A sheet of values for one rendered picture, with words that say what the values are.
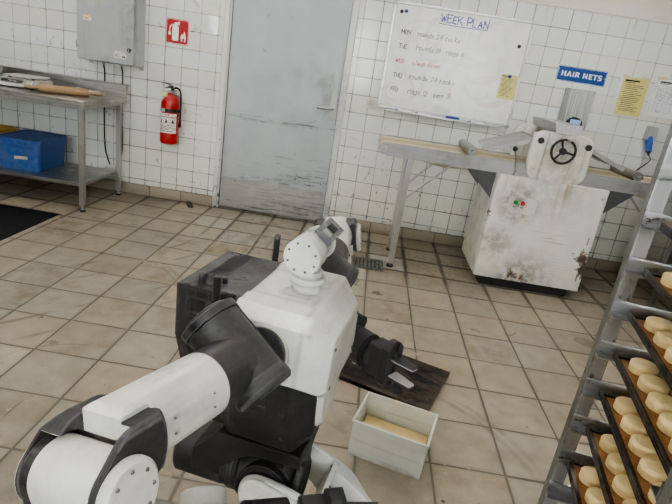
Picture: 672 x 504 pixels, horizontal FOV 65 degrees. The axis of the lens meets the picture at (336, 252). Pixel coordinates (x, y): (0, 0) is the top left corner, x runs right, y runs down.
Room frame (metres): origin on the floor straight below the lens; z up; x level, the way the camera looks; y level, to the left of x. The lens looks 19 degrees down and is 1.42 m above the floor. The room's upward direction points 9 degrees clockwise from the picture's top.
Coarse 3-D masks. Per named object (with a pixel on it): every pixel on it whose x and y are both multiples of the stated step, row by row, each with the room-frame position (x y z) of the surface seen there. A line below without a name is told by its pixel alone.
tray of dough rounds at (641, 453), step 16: (608, 400) 0.94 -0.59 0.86; (624, 400) 0.91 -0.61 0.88; (608, 416) 0.87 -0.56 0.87; (624, 416) 0.85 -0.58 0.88; (624, 432) 0.83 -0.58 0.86; (640, 432) 0.82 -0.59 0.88; (624, 448) 0.78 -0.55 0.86; (640, 448) 0.77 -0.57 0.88; (624, 464) 0.74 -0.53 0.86; (640, 464) 0.72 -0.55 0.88; (656, 464) 0.73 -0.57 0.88; (640, 480) 0.71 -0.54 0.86; (656, 480) 0.70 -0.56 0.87; (640, 496) 0.65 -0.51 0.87
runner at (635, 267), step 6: (630, 258) 0.97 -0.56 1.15; (636, 258) 0.97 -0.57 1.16; (630, 264) 0.97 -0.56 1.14; (636, 264) 0.97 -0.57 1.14; (642, 264) 0.96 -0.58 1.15; (648, 264) 0.96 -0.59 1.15; (654, 264) 0.96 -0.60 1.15; (660, 264) 0.96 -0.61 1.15; (666, 264) 0.96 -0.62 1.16; (624, 270) 0.97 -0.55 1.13; (630, 270) 0.97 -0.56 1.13; (636, 270) 0.97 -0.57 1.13; (642, 270) 0.96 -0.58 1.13; (654, 270) 0.96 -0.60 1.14; (660, 270) 0.96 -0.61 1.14; (666, 270) 0.96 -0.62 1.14; (636, 276) 0.94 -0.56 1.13; (642, 276) 0.94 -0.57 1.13
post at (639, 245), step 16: (656, 176) 0.98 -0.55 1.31; (656, 192) 0.97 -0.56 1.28; (656, 208) 0.97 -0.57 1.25; (640, 224) 0.97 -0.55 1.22; (640, 240) 0.97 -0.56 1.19; (624, 256) 1.00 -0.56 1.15; (640, 256) 0.97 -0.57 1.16; (624, 272) 0.97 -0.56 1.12; (624, 288) 0.97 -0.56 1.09; (608, 304) 0.99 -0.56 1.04; (608, 320) 0.97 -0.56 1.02; (608, 336) 0.97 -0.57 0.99; (592, 352) 0.99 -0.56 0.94; (592, 368) 0.97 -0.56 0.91; (576, 400) 0.98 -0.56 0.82; (592, 400) 0.97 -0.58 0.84; (560, 448) 0.98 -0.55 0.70; (576, 448) 0.97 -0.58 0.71; (560, 480) 0.97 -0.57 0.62; (544, 496) 0.97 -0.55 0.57
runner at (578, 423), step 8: (576, 416) 0.97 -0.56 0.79; (584, 416) 0.97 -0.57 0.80; (576, 424) 0.97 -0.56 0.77; (584, 424) 0.96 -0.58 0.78; (592, 424) 0.96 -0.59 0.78; (600, 424) 0.96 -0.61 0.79; (608, 424) 0.95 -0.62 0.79; (576, 432) 0.94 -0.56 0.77; (584, 432) 0.95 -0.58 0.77; (600, 432) 0.96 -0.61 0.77; (608, 432) 0.95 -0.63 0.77
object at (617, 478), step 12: (600, 444) 0.90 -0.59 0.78; (612, 444) 0.89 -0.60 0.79; (600, 456) 0.87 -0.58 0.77; (612, 456) 0.85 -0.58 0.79; (612, 468) 0.83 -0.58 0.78; (624, 468) 0.82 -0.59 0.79; (612, 480) 0.81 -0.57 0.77; (624, 480) 0.79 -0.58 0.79; (612, 492) 0.78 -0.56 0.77; (624, 492) 0.76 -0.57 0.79
